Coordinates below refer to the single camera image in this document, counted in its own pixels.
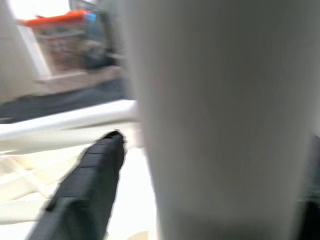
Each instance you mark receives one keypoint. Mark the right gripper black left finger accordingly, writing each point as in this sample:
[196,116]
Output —
[85,187]

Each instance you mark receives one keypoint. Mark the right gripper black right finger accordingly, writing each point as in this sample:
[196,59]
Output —
[312,187]

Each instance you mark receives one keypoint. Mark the white plastic table leg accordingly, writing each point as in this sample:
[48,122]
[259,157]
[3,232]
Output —
[212,100]
[75,122]

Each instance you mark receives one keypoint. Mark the white plastic children table top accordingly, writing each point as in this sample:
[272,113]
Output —
[25,175]

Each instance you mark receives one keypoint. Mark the black tablecloth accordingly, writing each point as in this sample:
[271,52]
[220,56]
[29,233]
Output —
[62,102]

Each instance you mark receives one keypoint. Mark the beige low platform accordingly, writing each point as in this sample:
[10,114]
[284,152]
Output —
[75,80]

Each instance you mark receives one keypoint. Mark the black bag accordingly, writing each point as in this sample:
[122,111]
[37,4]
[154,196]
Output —
[100,57]

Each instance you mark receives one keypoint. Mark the orange-lidded box with red print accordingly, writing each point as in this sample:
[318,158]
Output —
[62,50]

